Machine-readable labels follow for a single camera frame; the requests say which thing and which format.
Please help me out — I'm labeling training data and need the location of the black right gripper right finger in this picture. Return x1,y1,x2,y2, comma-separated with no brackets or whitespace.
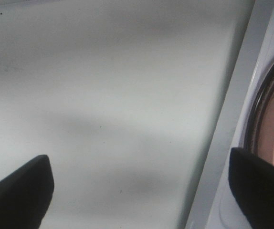
228,147,274,229

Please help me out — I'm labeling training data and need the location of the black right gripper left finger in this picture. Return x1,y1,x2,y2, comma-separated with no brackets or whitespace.
0,155,54,229

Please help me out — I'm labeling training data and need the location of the white microwave oven body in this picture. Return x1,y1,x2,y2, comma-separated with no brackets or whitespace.
186,0,274,229

